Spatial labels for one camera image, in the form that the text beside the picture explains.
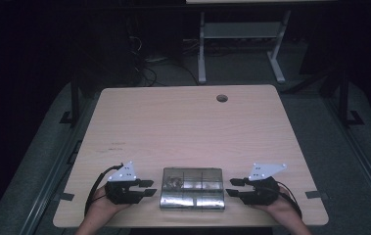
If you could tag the metal floor rail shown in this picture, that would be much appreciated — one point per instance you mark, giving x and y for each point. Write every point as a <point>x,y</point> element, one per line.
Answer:
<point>47,182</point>
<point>362,163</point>

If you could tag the person's left hand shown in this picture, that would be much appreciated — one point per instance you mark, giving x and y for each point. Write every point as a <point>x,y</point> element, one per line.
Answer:
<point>101,209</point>

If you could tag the white metal stand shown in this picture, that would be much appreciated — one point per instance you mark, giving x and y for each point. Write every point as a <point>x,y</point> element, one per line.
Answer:
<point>202,49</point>

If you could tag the black metal post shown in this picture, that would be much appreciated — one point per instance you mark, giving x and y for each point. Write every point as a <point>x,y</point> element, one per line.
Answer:
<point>344,98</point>
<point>74,98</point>

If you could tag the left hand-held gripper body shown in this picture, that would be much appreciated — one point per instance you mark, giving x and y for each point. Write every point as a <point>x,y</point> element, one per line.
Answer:
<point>122,191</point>

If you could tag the person's right hand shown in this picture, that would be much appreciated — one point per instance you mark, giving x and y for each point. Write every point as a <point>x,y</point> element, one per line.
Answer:
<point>286,209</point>

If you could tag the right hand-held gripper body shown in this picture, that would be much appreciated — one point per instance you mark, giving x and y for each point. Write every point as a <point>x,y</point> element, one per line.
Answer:
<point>263,192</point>

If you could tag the black tape strip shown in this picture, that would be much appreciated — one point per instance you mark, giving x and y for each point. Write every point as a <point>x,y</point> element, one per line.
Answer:
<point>65,197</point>
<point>316,195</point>

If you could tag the clear plastic compartment box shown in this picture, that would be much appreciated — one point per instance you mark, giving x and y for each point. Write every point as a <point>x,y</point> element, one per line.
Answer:
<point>202,196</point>

